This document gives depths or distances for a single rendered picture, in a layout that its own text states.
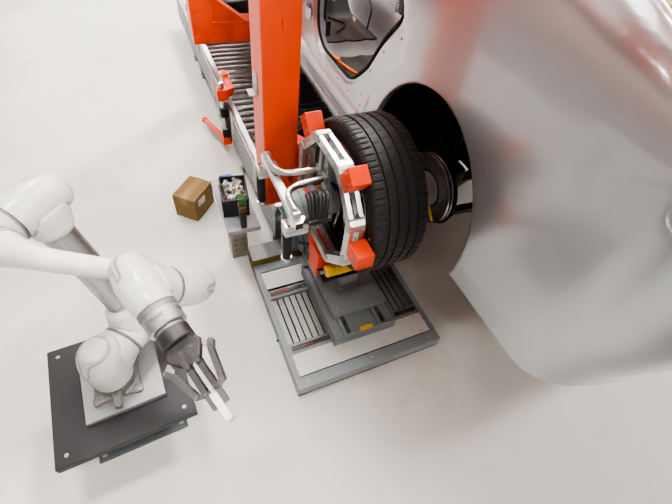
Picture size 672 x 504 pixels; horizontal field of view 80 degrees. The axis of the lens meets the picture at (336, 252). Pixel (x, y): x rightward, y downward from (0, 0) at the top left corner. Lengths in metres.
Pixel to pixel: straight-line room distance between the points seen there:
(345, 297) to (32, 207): 1.40
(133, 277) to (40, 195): 0.54
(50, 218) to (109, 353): 0.53
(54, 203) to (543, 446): 2.29
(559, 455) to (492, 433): 0.33
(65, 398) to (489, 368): 2.02
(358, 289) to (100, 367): 1.24
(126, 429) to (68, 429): 0.21
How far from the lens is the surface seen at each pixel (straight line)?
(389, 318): 2.21
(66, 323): 2.56
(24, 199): 1.42
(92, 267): 1.20
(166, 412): 1.84
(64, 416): 1.97
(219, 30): 3.74
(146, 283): 0.96
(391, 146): 1.51
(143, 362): 1.92
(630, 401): 2.81
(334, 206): 1.65
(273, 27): 1.67
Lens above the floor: 1.99
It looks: 49 degrees down
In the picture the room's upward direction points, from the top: 10 degrees clockwise
